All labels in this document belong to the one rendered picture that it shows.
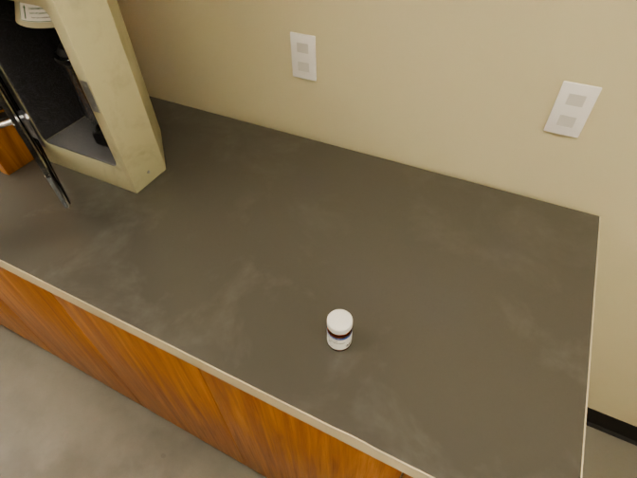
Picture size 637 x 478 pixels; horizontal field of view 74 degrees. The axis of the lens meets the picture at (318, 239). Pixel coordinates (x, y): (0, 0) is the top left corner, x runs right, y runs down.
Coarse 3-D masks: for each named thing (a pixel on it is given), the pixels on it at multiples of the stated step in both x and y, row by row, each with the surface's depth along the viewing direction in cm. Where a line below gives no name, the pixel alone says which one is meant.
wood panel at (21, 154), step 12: (0, 132) 108; (12, 132) 111; (0, 144) 109; (12, 144) 112; (24, 144) 115; (0, 156) 110; (12, 156) 113; (24, 156) 116; (0, 168) 113; (12, 168) 114
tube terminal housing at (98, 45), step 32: (32, 0) 77; (64, 0) 76; (96, 0) 82; (64, 32) 79; (96, 32) 84; (96, 64) 86; (128, 64) 93; (96, 96) 88; (128, 96) 95; (128, 128) 98; (64, 160) 113; (96, 160) 105; (128, 160) 101; (160, 160) 111
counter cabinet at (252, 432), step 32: (0, 288) 129; (32, 288) 110; (0, 320) 172; (32, 320) 139; (64, 320) 117; (96, 320) 101; (64, 352) 153; (96, 352) 127; (128, 352) 108; (160, 352) 94; (128, 384) 139; (160, 384) 117; (192, 384) 101; (224, 384) 89; (192, 416) 126; (224, 416) 108; (256, 416) 94; (288, 416) 83; (224, 448) 137; (256, 448) 115; (288, 448) 100; (320, 448) 88; (352, 448) 79
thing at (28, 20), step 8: (16, 8) 85; (24, 8) 83; (32, 8) 83; (40, 8) 83; (16, 16) 86; (24, 16) 84; (32, 16) 83; (40, 16) 83; (48, 16) 83; (24, 24) 85; (32, 24) 84; (40, 24) 84; (48, 24) 84
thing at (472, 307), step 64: (192, 128) 127; (256, 128) 126; (0, 192) 109; (128, 192) 108; (192, 192) 107; (256, 192) 107; (320, 192) 106; (384, 192) 105; (448, 192) 105; (0, 256) 94; (64, 256) 93; (128, 256) 93; (192, 256) 92; (256, 256) 92; (320, 256) 91; (384, 256) 91; (448, 256) 91; (512, 256) 90; (576, 256) 90; (128, 320) 82; (192, 320) 81; (256, 320) 81; (320, 320) 81; (384, 320) 80; (448, 320) 80; (512, 320) 80; (576, 320) 79; (256, 384) 72; (320, 384) 72; (384, 384) 72; (448, 384) 71; (512, 384) 71; (576, 384) 71; (384, 448) 65; (448, 448) 65; (512, 448) 64; (576, 448) 64
